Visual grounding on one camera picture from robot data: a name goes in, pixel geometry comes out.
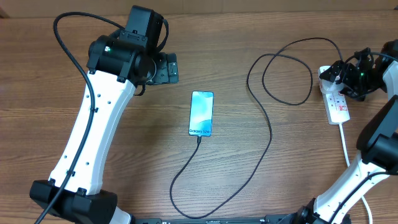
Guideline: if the white power strip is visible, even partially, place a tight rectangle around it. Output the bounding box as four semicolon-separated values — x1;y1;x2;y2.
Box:
318;65;350;125

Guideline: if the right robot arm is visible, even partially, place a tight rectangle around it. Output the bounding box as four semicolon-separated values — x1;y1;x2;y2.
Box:
280;40;397;223

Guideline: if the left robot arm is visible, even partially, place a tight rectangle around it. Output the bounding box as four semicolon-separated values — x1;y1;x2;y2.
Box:
29;6;178;223

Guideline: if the white charger plug adapter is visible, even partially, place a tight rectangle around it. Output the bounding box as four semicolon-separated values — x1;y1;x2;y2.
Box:
319;78;344;94

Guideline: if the black USB charging cable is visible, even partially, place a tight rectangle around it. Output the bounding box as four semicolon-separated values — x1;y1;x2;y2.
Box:
169;37;345;220

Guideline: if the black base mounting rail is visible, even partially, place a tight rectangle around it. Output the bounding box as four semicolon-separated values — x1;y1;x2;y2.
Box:
134;214;287;224

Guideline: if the Samsung Galaxy smartphone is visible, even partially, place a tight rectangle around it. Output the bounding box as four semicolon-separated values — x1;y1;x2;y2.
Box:
188;91;214;137

